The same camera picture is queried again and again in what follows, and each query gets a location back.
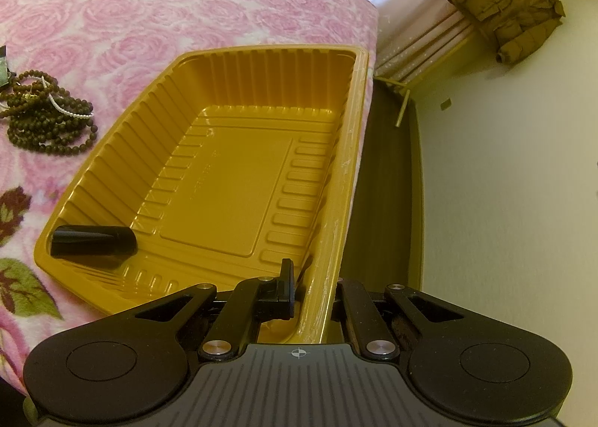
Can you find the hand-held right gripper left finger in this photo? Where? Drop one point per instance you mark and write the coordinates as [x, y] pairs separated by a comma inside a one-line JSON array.
[[286, 289]]

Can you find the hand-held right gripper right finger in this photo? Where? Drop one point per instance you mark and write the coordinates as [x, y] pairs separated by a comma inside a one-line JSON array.
[[356, 308]]

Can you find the yellow plastic tray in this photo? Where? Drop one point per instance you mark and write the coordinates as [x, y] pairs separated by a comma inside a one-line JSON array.
[[224, 175]]

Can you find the black cylindrical case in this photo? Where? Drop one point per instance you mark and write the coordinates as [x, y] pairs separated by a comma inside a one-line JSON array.
[[93, 240]]

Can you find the radiator pipe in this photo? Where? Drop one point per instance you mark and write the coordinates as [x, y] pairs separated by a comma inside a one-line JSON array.
[[402, 107]]

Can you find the pink floral blanket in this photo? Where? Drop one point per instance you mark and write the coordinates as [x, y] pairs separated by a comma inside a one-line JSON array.
[[163, 11]]

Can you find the olive padded jacket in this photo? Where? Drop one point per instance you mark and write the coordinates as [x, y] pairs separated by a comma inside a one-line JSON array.
[[509, 6]]

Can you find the low wall socket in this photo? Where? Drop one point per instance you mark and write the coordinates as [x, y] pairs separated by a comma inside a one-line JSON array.
[[446, 105]]

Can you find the wall radiator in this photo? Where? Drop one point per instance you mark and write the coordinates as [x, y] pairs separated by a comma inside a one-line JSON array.
[[420, 51]]

